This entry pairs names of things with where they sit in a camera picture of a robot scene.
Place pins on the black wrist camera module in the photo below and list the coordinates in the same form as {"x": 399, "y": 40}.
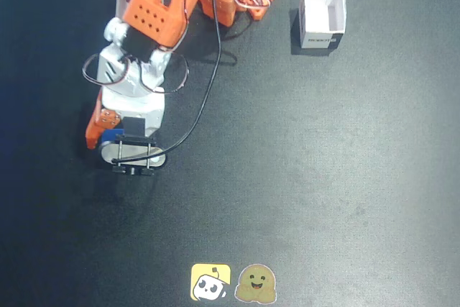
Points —
{"x": 136, "y": 152}

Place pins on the yellow robot sticker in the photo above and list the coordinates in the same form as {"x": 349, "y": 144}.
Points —
{"x": 210, "y": 282}

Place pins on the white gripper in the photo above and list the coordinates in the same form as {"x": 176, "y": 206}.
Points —
{"x": 106, "y": 119}

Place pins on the hugging face emoji sticker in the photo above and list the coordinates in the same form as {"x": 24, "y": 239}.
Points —
{"x": 256, "y": 283}

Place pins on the blue cube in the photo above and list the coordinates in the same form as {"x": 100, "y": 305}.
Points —
{"x": 111, "y": 135}

